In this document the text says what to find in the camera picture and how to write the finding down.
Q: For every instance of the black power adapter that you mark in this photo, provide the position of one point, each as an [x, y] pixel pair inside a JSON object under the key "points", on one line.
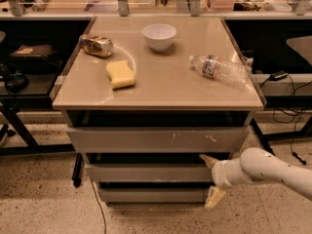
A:
{"points": [[276, 76]]}

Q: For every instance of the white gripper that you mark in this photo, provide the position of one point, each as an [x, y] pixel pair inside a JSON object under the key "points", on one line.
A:
{"points": [[218, 175]]}

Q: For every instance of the grey bottom drawer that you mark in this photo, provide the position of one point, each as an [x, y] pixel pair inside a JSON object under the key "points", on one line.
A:
{"points": [[154, 192]]}

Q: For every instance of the grey drawer cabinet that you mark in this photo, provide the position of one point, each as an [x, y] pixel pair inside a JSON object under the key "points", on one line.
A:
{"points": [[167, 91]]}

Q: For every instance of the grey top drawer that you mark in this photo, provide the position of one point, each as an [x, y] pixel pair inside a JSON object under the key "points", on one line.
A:
{"points": [[157, 139]]}

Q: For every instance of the crushed metallic can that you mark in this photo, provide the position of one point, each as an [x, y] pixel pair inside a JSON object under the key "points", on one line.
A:
{"points": [[96, 45]]}

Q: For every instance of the clear plastic water bottle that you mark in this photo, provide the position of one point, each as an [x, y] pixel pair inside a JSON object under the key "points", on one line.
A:
{"points": [[220, 69]]}

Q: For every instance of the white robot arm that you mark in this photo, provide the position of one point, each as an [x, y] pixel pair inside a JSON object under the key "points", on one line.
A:
{"points": [[255, 166]]}

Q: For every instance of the white bowl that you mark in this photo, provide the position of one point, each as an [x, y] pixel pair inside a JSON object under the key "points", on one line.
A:
{"points": [[159, 36]]}

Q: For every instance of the grey drawer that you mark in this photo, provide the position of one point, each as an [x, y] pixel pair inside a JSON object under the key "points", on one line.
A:
{"points": [[154, 192], [157, 139], [148, 167]]}

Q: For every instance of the yellow sponge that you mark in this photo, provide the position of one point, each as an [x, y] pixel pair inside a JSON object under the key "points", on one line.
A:
{"points": [[120, 74]]}

